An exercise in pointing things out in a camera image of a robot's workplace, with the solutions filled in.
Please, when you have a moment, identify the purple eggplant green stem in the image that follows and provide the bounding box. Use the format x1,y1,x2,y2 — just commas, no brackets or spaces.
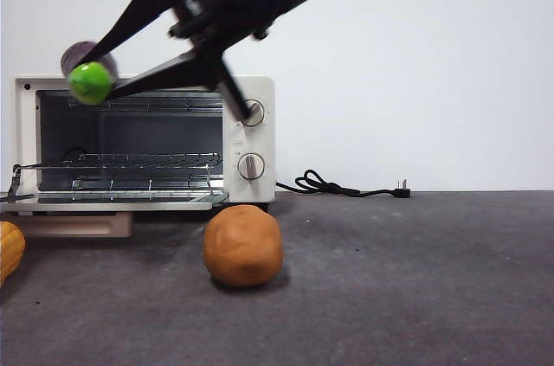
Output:
60,40,119,104

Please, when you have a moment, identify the glass oven door beige handle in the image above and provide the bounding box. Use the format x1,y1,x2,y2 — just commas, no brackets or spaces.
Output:
0,190,230,240

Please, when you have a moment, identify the beige round oven knob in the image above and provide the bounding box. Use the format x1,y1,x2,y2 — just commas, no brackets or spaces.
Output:
236,152,266,184
240,99,266,128

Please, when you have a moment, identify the white Toshiba toaster oven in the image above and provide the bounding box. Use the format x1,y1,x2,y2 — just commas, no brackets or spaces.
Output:
12,74,276,214

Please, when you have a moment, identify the brown potato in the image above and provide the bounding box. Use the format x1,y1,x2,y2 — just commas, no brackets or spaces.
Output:
203,204,284,289

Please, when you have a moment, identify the yellow corn cob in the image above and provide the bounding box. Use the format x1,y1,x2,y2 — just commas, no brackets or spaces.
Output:
0,221,27,286

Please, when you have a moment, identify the metal wire oven rack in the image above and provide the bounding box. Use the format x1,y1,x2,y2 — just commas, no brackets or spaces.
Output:
12,151,224,172

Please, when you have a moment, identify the black power cable with plug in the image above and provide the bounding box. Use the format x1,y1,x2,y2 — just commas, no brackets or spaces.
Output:
274,169,412,201

